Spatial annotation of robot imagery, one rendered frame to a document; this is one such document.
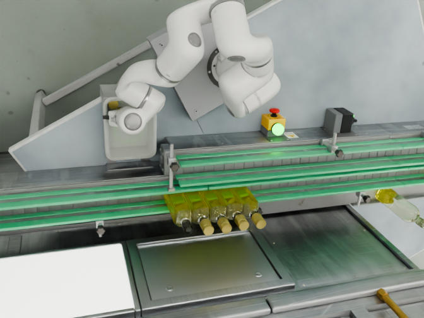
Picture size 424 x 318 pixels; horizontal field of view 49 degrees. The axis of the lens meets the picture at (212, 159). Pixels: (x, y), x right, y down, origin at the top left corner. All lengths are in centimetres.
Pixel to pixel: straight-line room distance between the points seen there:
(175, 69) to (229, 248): 69
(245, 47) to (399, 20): 102
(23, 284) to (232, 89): 82
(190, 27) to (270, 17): 62
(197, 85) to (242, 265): 62
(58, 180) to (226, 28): 82
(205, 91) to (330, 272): 74
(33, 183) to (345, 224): 115
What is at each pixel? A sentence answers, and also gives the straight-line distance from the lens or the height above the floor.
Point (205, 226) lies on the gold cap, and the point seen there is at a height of 115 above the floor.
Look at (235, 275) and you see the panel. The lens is 148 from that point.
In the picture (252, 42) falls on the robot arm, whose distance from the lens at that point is 109.
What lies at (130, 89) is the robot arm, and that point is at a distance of 131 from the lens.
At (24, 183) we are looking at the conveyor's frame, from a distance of 164.
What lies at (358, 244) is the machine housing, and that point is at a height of 113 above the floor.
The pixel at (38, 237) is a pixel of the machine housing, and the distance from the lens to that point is 175.
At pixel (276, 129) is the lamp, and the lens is 173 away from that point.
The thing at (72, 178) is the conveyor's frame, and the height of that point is 85.
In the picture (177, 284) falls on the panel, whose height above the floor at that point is 124.
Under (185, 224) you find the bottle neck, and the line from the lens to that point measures 145.
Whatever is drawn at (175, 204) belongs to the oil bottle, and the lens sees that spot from 152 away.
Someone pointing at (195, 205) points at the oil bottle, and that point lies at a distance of 152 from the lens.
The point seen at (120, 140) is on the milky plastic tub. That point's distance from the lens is 167.
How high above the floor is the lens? 231
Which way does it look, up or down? 60 degrees down
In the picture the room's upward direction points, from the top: 145 degrees clockwise
